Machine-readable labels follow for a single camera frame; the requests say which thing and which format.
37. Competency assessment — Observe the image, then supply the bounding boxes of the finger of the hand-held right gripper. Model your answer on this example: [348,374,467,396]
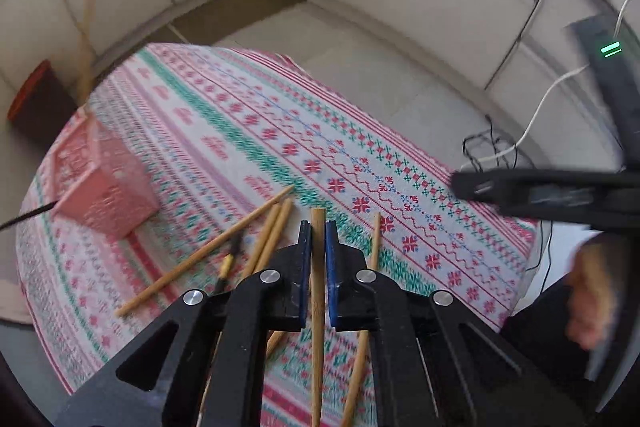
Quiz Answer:
[450,168,640,229]

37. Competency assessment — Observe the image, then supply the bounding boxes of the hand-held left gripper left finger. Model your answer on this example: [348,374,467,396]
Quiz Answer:
[55,220,313,427]

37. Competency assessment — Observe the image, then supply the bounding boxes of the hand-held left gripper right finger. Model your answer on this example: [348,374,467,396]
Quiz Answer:
[325,220,587,427]

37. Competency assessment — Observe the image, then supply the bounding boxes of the wooden chopstick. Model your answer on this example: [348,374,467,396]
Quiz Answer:
[341,212,382,427]
[309,207,327,427]
[76,0,97,118]
[239,204,282,283]
[252,199,294,360]
[115,185,295,318]

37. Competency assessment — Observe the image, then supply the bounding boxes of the pink plastic basket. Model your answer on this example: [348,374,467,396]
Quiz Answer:
[52,109,162,239]

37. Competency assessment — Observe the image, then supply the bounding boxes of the person's right hand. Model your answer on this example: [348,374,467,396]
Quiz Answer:
[566,241,618,350]

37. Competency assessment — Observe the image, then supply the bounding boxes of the black chopstick with yellow band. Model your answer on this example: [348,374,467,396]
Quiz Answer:
[214,234,244,295]

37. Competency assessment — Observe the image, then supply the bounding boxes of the person's dark trousers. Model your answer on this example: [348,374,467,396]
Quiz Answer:
[499,277,603,410]

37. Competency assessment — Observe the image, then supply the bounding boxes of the patterned knit tablecloth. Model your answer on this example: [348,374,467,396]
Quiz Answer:
[17,43,542,427]

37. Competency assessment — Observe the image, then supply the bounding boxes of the dark box with red lid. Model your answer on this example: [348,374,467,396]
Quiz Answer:
[7,59,77,148]

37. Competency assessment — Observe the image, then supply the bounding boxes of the black cable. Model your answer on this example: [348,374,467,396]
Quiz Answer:
[462,116,552,308]

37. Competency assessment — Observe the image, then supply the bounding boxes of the white cable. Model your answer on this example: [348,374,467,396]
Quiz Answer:
[459,63,592,170]

